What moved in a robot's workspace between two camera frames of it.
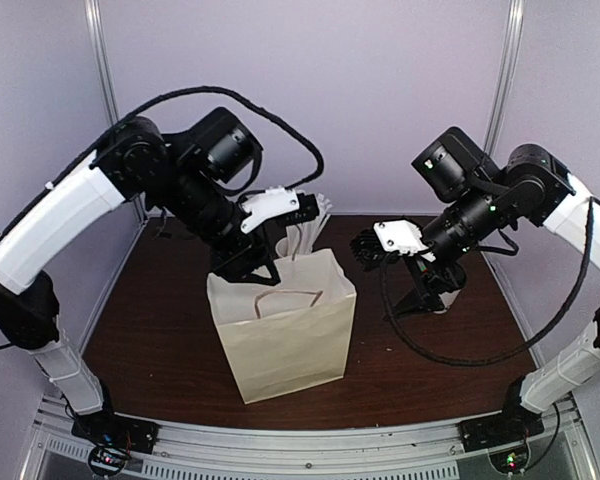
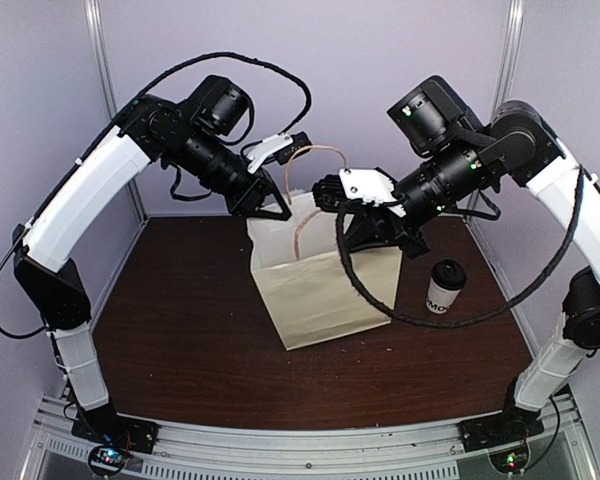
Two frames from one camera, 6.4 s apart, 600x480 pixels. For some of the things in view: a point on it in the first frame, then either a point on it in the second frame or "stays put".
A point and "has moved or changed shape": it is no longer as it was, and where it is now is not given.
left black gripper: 235,262 -> 247,200
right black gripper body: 427,273 -> 412,237
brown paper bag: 288,336 has moved or changed shape
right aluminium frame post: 506,76 stays put
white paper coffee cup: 447,299 stays put
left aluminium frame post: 94,12 stays put
